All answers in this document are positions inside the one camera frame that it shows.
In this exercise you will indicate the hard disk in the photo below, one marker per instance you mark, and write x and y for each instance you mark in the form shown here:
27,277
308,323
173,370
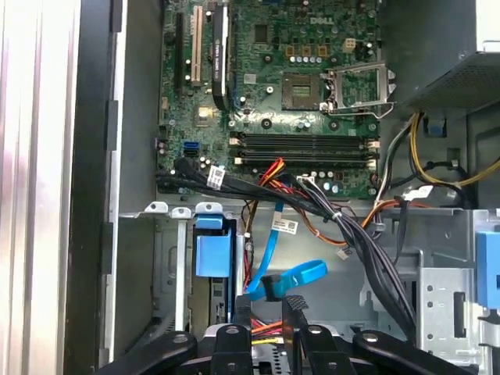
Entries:
211,258

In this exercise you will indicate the grey power supply unit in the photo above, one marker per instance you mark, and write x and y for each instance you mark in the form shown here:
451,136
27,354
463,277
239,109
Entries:
461,78

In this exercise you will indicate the black RAM slot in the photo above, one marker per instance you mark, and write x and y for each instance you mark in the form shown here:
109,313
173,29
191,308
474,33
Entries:
301,144
301,153
301,136
301,160

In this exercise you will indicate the black open PC case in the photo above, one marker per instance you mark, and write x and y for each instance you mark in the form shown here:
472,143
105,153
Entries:
91,195

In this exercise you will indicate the black expansion slot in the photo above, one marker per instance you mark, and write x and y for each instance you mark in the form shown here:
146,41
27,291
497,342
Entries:
179,54

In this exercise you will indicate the metal socket cover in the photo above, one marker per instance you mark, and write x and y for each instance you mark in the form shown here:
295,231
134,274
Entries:
384,84

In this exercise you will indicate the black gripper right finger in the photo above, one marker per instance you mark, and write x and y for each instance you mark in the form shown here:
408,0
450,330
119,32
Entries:
324,351

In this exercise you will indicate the black graphics card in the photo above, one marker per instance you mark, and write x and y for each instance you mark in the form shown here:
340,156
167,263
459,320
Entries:
220,58

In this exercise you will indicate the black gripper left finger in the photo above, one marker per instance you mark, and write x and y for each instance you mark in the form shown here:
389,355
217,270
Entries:
230,351

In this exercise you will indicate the white expansion slot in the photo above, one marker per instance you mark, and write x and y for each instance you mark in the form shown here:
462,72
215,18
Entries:
196,47

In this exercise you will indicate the green motherboard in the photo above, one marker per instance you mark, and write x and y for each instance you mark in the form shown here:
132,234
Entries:
273,39

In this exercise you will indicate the metal drive cage blue latch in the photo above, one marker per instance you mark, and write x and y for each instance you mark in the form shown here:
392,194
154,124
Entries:
441,297

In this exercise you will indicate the CPU socket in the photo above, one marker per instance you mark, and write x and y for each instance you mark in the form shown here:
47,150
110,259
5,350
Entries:
302,91

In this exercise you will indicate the grey metal disk bay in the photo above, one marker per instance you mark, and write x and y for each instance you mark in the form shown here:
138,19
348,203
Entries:
164,265

